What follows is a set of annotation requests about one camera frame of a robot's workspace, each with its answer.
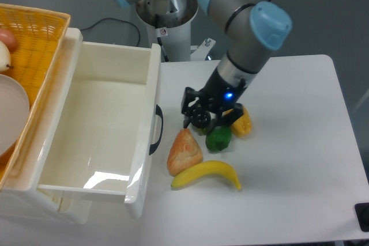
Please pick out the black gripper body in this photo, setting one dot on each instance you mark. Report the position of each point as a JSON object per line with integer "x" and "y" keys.
{"x": 224, "y": 88}

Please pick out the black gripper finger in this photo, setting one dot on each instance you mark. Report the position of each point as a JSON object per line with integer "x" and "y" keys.
{"x": 225, "y": 118}
{"x": 192, "y": 99}

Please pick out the green toy bell pepper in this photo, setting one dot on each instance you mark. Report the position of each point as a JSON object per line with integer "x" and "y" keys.
{"x": 219, "y": 139}

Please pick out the black top drawer handle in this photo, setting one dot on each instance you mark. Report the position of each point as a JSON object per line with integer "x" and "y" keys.
{"x": 158, "y": 130}

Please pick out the yellow toy banana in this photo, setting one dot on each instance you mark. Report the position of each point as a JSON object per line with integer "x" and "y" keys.
{"x": 204, "y": 169}

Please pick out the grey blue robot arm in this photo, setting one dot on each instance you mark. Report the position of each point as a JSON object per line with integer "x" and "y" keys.
{"x": 257, "y": 29}

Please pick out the white plastic drawer cabinet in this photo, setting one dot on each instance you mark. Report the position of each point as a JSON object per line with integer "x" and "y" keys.
{"x": 20, "y": 194}

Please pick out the yellow toy bell pepper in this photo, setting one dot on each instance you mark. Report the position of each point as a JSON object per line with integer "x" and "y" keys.
{"x": 240, "y": 127}

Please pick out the black toy fruit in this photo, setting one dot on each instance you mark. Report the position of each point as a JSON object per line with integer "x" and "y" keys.
{"x": 200, "y": 118}

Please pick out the orange toy bread wedge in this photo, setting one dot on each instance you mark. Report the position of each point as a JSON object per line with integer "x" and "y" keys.
{"x": 184, "y": 153}

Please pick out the black object at table edge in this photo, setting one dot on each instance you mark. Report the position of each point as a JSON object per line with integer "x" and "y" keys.
{"x": 362, "y": 213}

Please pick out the yellow woven basket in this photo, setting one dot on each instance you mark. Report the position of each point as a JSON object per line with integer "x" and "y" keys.
{"x": 40, "y": 34}

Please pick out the white plate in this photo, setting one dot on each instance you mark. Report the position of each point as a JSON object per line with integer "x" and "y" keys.
{"x": 14, "y": 112}

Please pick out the white toy onion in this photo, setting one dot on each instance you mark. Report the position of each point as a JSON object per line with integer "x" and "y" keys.
{"x": 5, "y": 58}

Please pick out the red toy fruit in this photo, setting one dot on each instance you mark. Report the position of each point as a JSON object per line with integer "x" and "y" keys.
{"x": 8, "y": 39}

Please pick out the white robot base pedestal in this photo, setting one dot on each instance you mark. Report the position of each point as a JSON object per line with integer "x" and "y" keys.
{"x": 168, "y": 23}

